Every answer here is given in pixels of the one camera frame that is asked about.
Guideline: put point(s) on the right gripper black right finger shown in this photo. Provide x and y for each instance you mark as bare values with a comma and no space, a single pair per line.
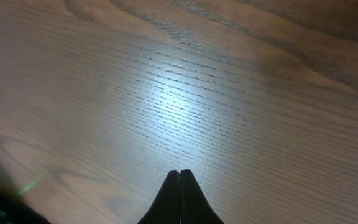
194,207

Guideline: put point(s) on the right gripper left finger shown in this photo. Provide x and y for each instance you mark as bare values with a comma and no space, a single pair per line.
165,209

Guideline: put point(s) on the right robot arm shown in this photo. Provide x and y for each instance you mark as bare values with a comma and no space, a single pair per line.
16,212

